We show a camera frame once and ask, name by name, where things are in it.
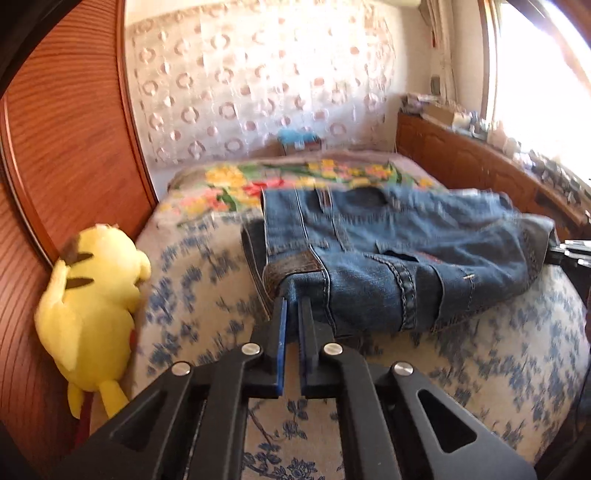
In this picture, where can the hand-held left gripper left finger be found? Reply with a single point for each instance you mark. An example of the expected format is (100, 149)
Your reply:
(280, 341)

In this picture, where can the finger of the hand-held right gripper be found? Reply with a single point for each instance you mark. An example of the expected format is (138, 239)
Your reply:
(561, 256)

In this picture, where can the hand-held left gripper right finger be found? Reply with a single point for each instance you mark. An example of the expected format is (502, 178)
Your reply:
(304, 341)

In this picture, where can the blue denim pants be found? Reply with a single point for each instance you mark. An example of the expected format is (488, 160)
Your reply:
(378, 230)

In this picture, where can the black clamp device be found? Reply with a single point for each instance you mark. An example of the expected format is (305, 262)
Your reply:
(554, 175)

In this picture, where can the floral bed mattress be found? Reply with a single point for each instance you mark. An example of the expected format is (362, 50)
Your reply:
(198, 300)

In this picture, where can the long wooden cabinet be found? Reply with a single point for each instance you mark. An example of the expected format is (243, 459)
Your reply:
(461, 157)

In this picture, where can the colourful floral blanket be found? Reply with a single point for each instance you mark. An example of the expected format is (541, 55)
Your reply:
(231, 184)

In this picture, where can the bright window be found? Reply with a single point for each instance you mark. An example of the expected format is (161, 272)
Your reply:
(540, 69)

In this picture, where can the open cardboard box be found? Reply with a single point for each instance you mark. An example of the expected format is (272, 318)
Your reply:
(438, 112)

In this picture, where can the yellow plush toy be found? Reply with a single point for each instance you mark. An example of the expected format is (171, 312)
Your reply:
(92, 300)

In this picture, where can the box with blue cloth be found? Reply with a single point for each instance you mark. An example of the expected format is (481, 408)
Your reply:
(295, 136)

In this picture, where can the red patterned cloth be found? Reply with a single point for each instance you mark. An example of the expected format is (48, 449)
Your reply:
(84, 415)

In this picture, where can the pile of papers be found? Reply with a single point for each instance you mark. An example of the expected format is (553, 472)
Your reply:
(418, 102)

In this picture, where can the pale patterned side curtain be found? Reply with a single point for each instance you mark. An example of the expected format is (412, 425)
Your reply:
(443, 46)

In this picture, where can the sheer curtain with circles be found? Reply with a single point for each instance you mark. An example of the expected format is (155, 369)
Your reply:
(258, 83)

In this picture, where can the white air conditioner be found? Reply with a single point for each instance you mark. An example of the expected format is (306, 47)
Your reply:
(406, 2)

